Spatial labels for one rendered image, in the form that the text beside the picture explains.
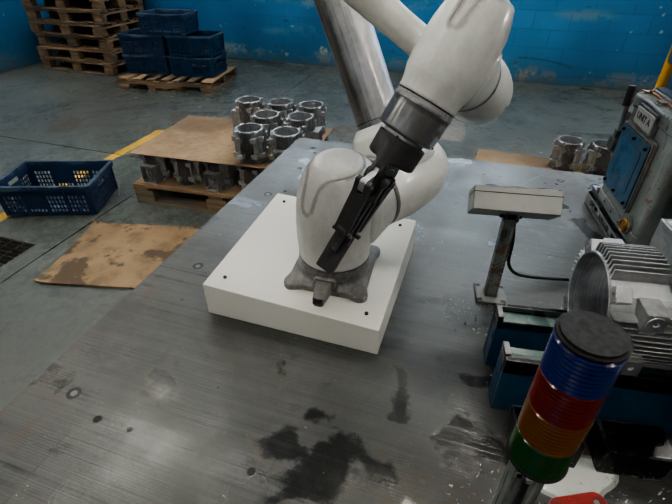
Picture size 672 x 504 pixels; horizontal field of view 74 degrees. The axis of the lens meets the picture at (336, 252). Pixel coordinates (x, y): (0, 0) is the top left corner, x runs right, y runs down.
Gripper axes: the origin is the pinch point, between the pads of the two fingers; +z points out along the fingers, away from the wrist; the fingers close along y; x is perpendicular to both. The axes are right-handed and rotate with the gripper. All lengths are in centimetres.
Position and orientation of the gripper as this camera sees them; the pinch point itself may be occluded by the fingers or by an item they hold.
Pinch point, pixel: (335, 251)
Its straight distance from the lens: 71.3
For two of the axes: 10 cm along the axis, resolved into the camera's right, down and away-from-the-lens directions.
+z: -4.9, 8.0, 3.4
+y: 3.9, -1.4, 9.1
